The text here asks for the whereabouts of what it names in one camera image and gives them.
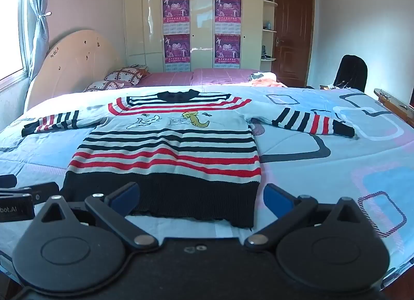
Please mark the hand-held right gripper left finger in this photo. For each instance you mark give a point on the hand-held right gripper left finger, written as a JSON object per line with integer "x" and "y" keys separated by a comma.
{"x": 126, "y": 195}

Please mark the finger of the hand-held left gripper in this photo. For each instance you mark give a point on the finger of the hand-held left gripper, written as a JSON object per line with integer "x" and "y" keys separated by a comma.
{"x": 45, "y": 190}
{"x": 8, "y": 181}

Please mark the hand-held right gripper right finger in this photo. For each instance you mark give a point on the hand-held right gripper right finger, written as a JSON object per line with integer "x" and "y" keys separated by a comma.
{"x": 277, "y": 198}

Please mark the striped knit sweater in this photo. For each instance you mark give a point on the striped knit sweater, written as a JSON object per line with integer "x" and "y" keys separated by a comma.
{"x": 168, "y": 154}

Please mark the pile of pink clothes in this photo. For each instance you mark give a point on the pile of pink clothes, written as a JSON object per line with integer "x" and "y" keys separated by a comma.
{"x": 267, "y": 80}

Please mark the light blue patterned blanket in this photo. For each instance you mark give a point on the light blue patterned blanket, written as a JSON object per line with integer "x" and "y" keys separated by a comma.
{"x": 323, "y": 170}

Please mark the wooden side table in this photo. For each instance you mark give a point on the wooden side table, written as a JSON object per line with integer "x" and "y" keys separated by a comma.
{"x": 325, "y": 86}

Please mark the pink bed sheet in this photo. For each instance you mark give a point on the pink bed sheet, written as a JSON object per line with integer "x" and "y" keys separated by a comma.
{"x": 181, "y": 77}

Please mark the cream rounded headboard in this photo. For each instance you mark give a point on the cream rounded headboard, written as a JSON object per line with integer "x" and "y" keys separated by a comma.
{"x": 77, "y": 60}

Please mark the light blue curtain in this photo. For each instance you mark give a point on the light blue curtain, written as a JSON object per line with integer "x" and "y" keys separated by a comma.
{"x": 37, "y": 38}

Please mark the black chair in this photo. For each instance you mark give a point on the black chair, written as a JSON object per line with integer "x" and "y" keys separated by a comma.
{"x": 351, "y": 72}

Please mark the window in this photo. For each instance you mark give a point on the window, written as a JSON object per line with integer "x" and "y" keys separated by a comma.
{"x": 11, "y": 28}

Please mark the brown wooden door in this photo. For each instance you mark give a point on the brown wooden door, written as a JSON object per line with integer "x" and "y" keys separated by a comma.
{"x": 292, "y": 34}

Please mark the cream corner shelves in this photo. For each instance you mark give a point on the cream corner shelves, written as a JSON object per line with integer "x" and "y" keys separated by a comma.
{"x": 269, "y": 30}

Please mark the cream wardrobe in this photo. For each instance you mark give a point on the cream wardrobe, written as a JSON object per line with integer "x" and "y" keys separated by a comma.
{"x": 200, "y": 12}

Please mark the purple wall poster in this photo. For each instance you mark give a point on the purple wall poster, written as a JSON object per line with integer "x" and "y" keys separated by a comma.
{"x": 176, "y": 8}
{"x": 177, "y": 47}
{"x": 227, "y": 47}
{"x": 228, "y": 8}

